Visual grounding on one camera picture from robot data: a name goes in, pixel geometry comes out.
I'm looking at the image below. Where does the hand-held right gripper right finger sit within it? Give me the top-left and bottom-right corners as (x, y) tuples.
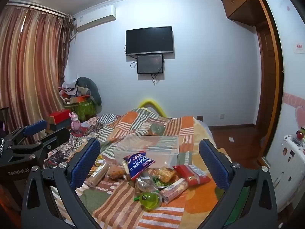
(199, 138), (278, 229)

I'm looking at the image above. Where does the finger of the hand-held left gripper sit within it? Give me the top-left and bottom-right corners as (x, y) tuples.
(7, 127), (71, 163)
(6, 120), (47, 146)

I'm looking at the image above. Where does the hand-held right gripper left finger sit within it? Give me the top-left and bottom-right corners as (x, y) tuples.
(21, 138), (102, 229)

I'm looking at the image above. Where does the yellow puffed snack packet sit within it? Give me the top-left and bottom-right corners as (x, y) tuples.
(152, 167), (177, 182)

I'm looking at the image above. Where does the blue snack bag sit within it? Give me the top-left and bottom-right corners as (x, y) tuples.
(123, 151), (155, 181)

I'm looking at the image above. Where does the green pea snack packet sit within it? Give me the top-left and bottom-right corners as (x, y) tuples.
(152, 177), (172, 188)

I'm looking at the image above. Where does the clear plastic storage box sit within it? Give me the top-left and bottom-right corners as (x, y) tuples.
(114, 135), (180, 170)

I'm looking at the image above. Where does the green-lid clear jar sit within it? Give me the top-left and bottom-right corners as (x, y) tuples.
(136, 189), (165, 211)

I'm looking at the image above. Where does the brown biscuit sleeve packet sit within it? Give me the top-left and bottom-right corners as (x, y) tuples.
(85, 163), (110, 188)

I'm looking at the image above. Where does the red box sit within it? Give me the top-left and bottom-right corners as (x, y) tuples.
(47, 110), (72, 125)

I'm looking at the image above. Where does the red snack packet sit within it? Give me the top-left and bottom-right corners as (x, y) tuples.
(173, 164), (211, 186)

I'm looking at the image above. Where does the pink plush toy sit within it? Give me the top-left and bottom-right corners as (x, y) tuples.
(69, 112), (82, 131)

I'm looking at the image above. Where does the orange snack packet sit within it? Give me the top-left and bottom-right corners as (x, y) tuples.
(108, 166), (126, 180)

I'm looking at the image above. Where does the green patterned bag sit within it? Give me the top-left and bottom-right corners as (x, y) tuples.
(64, 98), (96, 122)

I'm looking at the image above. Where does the long cracker sleeve packet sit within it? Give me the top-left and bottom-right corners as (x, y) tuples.
(163, 178), (189, 204)

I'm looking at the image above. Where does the pile of clothes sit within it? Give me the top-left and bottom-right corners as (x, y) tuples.
(59, 81), (80, 99)

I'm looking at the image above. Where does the orange patchwork blanket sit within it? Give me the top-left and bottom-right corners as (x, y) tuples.
(46, 108), (231, 229)

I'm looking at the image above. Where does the grey pillow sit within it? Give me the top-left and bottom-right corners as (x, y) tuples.
(76, 77), (102, 105)

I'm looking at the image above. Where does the clear brown snack packet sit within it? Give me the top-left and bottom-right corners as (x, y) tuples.
(135, 174), (154, 194)

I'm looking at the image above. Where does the striped orange curtain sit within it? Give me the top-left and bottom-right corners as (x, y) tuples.
(0, 3), (74, 144)

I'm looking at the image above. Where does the white cabinet with stickers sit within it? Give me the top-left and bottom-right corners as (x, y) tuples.
(272, 129), (305, 213)

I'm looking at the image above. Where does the yellow foam tube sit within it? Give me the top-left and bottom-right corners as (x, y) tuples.
(138, 99), (167, 117)

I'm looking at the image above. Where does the white air conditioner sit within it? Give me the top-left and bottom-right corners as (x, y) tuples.
(73, 5), (116, 32)

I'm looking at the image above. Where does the small black wall monitor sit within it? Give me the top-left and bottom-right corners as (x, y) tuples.
(137, 54), (164, 74)

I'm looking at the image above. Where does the black wall television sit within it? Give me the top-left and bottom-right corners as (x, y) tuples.
(125, 26), (174, 56)

